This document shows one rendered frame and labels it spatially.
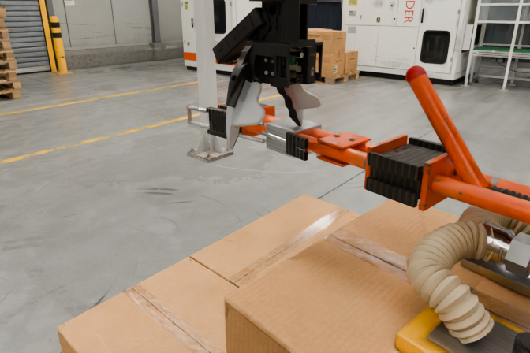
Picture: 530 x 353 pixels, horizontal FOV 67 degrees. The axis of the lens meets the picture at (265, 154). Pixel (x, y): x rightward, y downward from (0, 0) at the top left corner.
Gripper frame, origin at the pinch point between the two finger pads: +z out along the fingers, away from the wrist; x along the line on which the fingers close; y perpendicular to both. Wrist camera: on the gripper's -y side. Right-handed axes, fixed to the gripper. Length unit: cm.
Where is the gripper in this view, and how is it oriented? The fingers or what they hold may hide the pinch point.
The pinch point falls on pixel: (264, 136)
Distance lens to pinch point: 59.2
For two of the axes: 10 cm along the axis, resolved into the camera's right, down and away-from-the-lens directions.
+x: 6.8, -2.5, 6.9
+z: 0.0, 9.4, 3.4
